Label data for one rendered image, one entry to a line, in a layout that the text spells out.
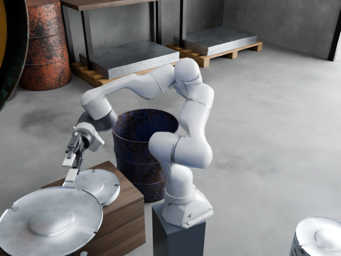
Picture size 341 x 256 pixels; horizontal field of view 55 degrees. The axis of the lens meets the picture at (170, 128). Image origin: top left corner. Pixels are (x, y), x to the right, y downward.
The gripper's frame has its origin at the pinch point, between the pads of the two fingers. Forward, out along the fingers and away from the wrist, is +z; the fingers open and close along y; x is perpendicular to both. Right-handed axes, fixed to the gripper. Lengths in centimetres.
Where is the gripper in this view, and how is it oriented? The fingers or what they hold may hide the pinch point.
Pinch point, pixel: (69, 168)
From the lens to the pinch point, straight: 122.3
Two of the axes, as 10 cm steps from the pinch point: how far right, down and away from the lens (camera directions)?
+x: 10.0, 0.1, 0.2
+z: 0.1, 5.1, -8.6
